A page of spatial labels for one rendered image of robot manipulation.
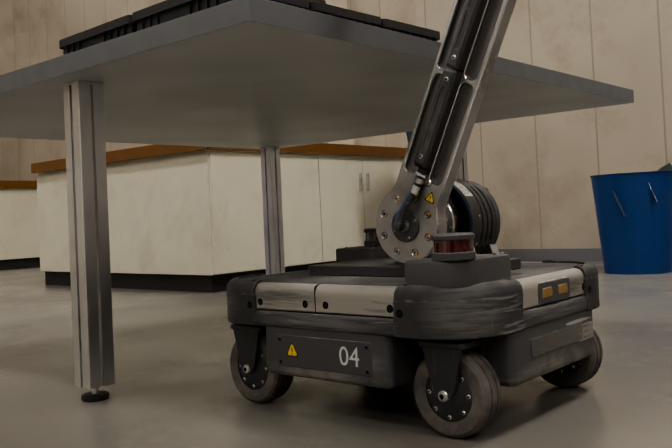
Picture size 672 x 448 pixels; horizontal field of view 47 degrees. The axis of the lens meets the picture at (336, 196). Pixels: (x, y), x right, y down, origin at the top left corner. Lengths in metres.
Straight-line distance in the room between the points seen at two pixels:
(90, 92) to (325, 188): 2.89
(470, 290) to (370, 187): 3.61
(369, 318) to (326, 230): 3.20
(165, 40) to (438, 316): 0.64
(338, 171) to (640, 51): 1.90
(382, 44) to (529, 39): 3.83
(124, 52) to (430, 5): 4.38
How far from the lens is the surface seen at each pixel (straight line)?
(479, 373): 1.24
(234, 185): 3.99
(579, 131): 5.04
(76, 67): 1.60
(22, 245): 7.70
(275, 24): 1.26
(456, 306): 1.21
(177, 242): 4.10
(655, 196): 4.04
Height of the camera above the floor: 0.36
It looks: 1 degrees up
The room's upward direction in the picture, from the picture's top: 3 degrees counter-clockwise
